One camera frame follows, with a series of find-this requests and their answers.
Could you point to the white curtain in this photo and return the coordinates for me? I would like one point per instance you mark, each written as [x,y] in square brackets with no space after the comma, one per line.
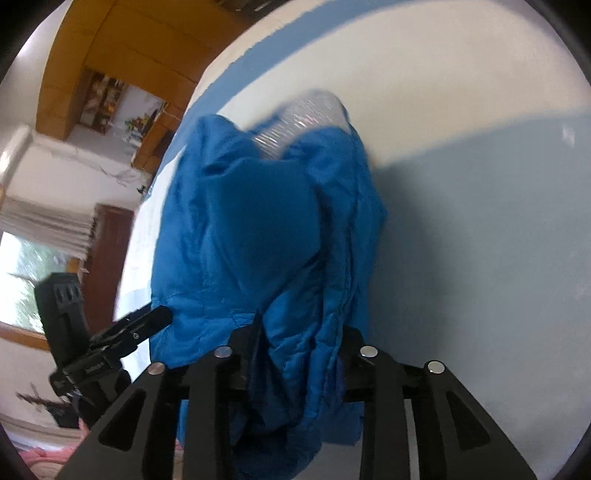
[46,228]

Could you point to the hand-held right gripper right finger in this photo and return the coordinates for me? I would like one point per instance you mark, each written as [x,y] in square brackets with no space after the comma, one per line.
[355,367]

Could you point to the bed with blue white sheet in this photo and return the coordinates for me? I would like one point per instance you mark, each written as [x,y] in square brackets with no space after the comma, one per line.
[461,230]

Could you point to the window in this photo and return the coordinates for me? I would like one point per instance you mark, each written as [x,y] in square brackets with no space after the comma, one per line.
[23,286]

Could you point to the wooden wall shelf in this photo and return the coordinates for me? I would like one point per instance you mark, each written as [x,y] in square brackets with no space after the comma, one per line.
[101,99]

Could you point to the orange wooden wardrobe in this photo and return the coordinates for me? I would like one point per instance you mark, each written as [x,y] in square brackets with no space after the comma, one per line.
[138,46]

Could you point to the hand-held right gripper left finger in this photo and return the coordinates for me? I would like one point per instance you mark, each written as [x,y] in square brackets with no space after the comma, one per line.
[240,353]

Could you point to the wooden desk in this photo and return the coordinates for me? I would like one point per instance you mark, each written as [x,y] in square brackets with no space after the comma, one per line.
[152,138]

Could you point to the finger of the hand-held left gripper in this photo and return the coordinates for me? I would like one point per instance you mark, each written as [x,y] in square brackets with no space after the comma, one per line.
[134,330]

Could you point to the dark wooden cabinet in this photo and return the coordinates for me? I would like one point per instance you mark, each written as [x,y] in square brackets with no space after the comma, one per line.
[108,267]

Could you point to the blue puffer jacket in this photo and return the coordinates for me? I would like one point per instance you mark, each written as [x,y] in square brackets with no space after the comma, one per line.
[240,230]

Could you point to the pink cloth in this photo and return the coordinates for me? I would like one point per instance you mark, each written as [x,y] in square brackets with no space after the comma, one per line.
[46,461]

